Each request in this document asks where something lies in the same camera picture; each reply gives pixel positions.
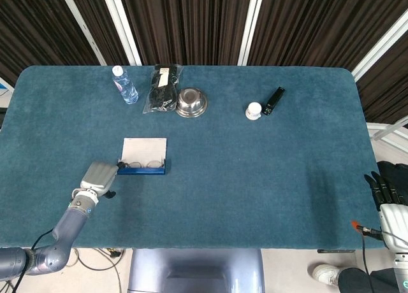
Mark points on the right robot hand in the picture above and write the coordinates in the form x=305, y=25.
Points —
x=395, y=223

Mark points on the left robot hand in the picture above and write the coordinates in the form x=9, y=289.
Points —
x=99, y=178

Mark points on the blue glasses case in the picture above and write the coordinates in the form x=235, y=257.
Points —
x=145, y=149

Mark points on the eyeglasses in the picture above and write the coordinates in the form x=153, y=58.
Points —
x=154, y=164

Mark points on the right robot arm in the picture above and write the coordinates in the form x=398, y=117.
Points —
x=401, y=274

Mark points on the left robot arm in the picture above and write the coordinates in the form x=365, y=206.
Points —
x=68, y=226

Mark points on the dark trouser leg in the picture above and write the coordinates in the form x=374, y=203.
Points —
x=360, y=281

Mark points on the floor power plug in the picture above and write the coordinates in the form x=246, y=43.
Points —
x=113, y=252

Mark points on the white sneaker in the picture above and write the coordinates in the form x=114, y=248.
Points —
x=325, y=274

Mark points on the clear plastic water bottle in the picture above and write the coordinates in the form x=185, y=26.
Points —
x=126, y=87

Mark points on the plastic bag with black cloth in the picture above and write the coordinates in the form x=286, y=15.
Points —
x=162, y=95

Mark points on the stainless steel bowl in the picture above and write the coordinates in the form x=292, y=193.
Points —
x=191, y=103

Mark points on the blue table cloth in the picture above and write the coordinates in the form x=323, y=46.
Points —
x=223, y=194

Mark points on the white and blue board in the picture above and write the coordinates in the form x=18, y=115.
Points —
x=4, y=90

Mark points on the blue-grey robot torso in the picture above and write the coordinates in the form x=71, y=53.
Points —
x=196, y=270

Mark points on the small white jar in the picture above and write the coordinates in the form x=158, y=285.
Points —
x=254, y=111

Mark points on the black remote device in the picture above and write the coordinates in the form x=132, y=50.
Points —
x=274, y=100

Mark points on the dark brown curtain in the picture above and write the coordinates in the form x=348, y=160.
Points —
x=191, y=19

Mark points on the white metal floor frame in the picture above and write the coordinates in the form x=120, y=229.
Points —
x=382, y=130

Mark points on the white frame post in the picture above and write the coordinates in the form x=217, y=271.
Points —
x=83, y=28
x=382, y=41
x=250, y=22
x=121, y=22

